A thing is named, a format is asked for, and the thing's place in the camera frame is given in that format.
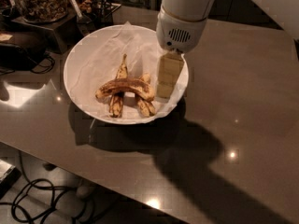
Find metal scoop with label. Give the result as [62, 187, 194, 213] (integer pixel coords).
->
[69, 0, 94, 36]

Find white paper liner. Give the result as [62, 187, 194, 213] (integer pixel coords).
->
[70, 21, 190, 120]

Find glass jar of nuts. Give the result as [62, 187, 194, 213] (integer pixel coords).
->
[14, 0, 68, 24]

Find spotted banana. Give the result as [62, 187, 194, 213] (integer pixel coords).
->
[109, 54, 128, 118]
[95, 78, 155, 102]
[135, 74, 156, 117]

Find white bowl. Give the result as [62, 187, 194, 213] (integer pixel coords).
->
[63, 24, 190, 125]

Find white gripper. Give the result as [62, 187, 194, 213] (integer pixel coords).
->
[156, 7, 206, 103]

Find grey box on floor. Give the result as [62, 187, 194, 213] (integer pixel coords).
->
[0, 160, 21, 199]

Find black cables on floor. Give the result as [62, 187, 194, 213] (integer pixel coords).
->
[0, 150, 104, 224]

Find black stand under jars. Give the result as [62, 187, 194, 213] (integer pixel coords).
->
[11, 8, 83, 54]

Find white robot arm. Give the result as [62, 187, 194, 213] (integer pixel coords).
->
[156, 0, 299, 68]

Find black device on table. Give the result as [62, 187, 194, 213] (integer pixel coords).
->
[0, 31, 47, 71]

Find black wire rack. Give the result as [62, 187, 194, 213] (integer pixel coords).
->
[97, 0, 121, 26]

